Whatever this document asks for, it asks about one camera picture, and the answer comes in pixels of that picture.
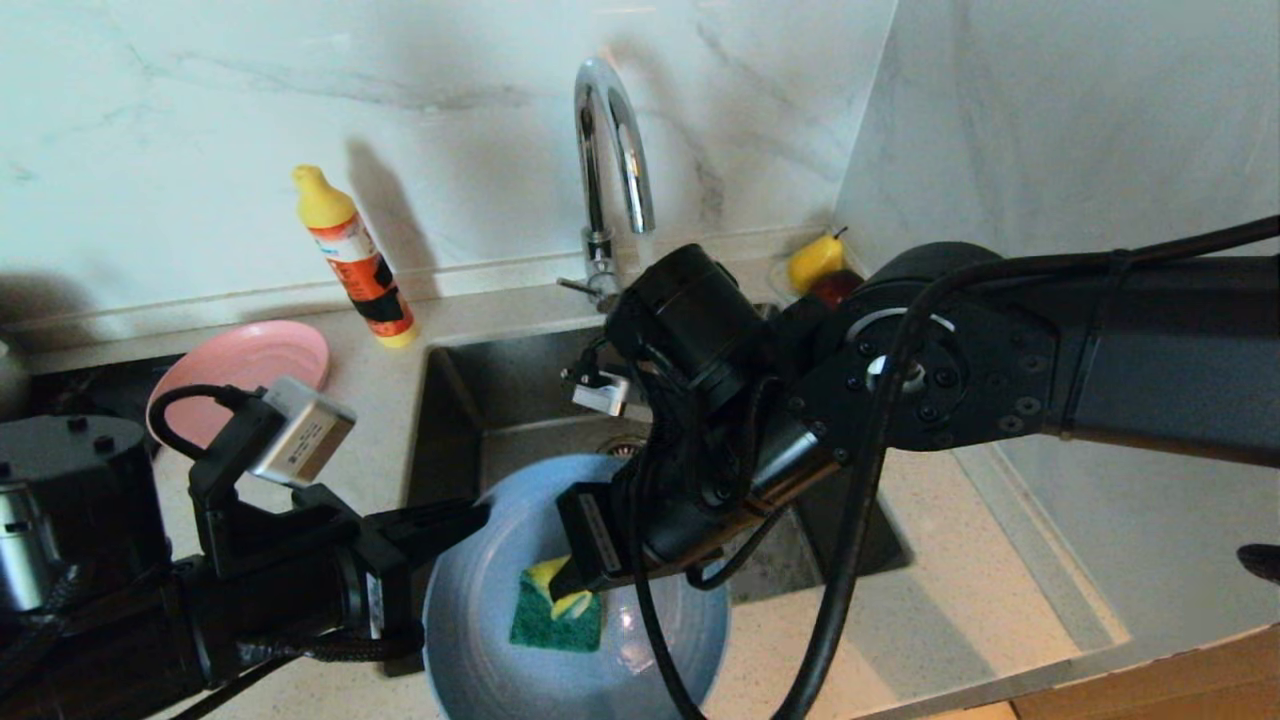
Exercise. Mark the round metal drain strainer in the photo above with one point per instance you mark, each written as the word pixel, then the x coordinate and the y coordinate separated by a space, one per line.
pixel 625 448

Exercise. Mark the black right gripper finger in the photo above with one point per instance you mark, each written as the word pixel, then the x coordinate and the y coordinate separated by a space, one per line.
pixel 572 580

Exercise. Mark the black glass cooktop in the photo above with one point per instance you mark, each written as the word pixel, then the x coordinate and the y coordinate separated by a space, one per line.
pixel 100 385

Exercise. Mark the orange detergent bottle yellow cap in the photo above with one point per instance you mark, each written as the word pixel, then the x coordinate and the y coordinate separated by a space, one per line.
pixel 365 270

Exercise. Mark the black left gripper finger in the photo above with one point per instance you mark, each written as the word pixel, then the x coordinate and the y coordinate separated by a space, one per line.
pixel 440 520

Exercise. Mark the blue plastic plate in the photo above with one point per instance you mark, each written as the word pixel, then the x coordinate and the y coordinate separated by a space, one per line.
pixel 470 620

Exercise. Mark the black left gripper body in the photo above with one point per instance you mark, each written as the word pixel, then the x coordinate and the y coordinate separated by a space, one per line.
pixel 300 590

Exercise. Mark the chrome gooseneck faucet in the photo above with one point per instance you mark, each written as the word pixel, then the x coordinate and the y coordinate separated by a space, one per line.
pixel 600 150

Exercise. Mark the wooden cabinet panel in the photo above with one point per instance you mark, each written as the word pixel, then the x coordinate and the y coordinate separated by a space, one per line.
pixel 1180 690

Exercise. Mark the yellow fish-shaped sponge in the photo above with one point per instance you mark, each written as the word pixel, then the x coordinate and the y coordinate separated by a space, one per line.
pixel 555 625

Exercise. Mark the stainless steel sink basin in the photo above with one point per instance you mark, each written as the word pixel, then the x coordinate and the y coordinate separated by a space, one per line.
pixel 480 400

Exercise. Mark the yellow pear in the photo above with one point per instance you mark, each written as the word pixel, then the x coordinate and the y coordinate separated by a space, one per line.
pixel 815 260

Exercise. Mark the pink plastic plate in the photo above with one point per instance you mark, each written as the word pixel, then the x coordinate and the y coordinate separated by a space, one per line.
pixel 270 360

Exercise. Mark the dark red apple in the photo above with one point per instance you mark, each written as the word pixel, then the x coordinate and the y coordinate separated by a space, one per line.
pixel 835 287

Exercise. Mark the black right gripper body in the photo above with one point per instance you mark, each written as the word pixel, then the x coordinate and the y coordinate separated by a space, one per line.
pixel 690 520

